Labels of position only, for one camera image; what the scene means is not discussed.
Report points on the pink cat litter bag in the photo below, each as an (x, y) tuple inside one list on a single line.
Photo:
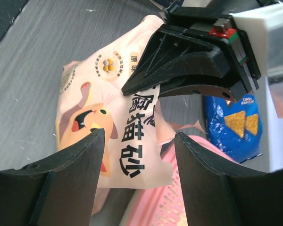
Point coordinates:
[(90, 98)]

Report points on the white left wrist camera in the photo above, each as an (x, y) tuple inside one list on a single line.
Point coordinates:
[(264, 27)]

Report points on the pink cat litter box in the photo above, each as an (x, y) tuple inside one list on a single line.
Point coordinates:
[(162, 206)]

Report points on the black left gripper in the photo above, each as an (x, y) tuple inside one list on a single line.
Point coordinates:
[(211, 48)]

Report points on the blue Doritos chip bag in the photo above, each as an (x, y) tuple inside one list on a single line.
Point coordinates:
[(234, 127)]

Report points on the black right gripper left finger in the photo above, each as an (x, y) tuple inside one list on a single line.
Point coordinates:
[(58, 190)]

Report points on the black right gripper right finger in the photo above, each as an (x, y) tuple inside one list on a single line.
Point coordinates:
[(220, 192)]

